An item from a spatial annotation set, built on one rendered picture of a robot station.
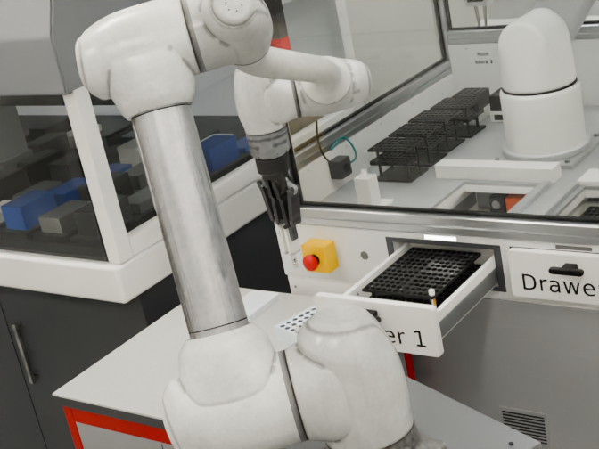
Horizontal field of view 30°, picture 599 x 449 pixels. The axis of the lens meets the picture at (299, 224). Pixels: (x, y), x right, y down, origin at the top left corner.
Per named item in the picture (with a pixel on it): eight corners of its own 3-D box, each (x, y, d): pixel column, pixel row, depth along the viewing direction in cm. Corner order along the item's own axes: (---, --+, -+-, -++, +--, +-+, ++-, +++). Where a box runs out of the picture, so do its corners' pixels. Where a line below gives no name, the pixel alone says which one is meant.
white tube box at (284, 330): (299, 349, 252) (296, 334, 251) (276, 340, 258) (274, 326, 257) (340, 326, 259) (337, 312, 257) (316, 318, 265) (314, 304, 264)
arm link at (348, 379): (424, 439, 180) (395, 318, 173) (315, 469, 180) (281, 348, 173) (406, 394, 195) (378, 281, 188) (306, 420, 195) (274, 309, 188)
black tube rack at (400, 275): (437, 324, 234) (432, 297, 231) (366, 315, 244) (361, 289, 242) (484, 278, 250) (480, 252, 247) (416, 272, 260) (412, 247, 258)
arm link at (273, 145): (262, 138, 237) (267, 164, 239) (294, 124, 242) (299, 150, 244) (237, 134, 244) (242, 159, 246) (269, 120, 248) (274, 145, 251)
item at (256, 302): (250, 322, 270) (249, 315, 270) (223, 318, 276) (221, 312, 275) (280, 298, 280) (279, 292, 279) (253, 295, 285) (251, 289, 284)
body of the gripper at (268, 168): (246, 157, 246) (255, 196, 249) (269, 161, 239) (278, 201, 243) (272, 145, 250) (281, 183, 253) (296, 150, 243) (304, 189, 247)
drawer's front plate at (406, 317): (440, 358, 224) (431, 309, 220) (322, 340, 241) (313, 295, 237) (444, 354, 225) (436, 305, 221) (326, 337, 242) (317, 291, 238)
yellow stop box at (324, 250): (328, 275, 267) (323, 248, 265) (304, 273, 272) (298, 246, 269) (340, 266, 271) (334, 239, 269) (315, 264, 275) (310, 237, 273)
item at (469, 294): (436, 346, 226) (431, 319, 223) (332, 331, 241) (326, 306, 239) (520, 263, 254) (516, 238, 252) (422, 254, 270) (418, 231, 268)
